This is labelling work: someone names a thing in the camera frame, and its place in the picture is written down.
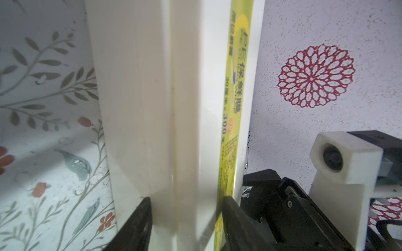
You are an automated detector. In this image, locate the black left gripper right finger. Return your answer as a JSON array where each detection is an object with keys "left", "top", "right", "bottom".
[{"left": 222, "top": 197, "right": 276, "bottom": 251}]

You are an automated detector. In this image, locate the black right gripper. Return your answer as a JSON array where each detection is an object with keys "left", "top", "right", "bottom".
[{"left": 240, "top": 169, "right": 353, "bottom": 251}]

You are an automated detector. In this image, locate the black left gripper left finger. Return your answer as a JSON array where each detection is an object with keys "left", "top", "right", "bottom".
[{"left": 103, "top": 197, "right": 153, "bottom": 251}]

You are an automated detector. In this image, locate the cream wrap dispenser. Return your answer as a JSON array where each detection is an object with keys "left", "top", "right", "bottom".
[{"left": 170, "top": 1, "right": 265, "bottom": 251}]

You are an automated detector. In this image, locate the cream dispenser bottom tray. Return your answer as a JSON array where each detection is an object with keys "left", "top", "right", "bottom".
[{"left": 86, "top": 1, "right": 175, "bottom": 251}]

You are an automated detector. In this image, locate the floral table mat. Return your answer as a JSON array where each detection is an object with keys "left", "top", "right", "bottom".
[{"left": 1, "top": 1, "right": 117, "bottom": 251}]

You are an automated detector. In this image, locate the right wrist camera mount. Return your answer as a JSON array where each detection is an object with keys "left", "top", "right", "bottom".
[{"left": 309, "top": 131, "right": 402, "bottom": 251}]

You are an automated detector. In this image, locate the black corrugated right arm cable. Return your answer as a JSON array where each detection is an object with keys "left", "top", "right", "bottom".
[{"left": 375, "top": 219, "right": 402, "bottom": 251}]

